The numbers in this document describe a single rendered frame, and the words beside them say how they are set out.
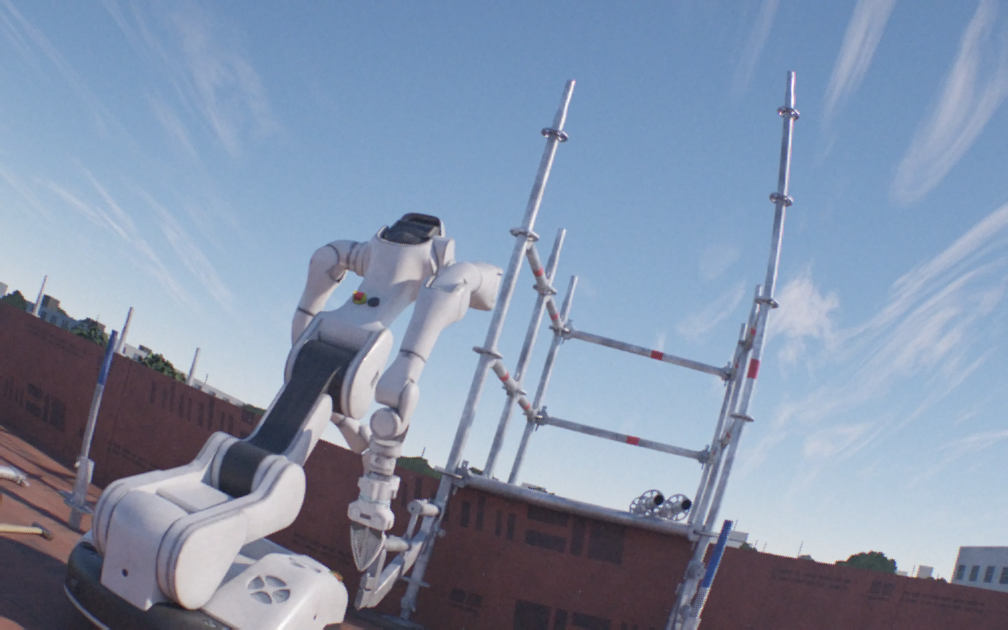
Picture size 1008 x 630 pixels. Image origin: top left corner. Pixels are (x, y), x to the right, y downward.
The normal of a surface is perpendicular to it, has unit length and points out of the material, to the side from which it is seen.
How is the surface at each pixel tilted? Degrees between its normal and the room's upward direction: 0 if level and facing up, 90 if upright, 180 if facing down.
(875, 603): 90
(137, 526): 68
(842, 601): 90
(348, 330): 90
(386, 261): 93
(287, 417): 57
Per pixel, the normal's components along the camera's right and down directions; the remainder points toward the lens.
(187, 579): 0.91, 0.24
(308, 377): 0.00, -0.73
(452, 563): -0.17, -0.26
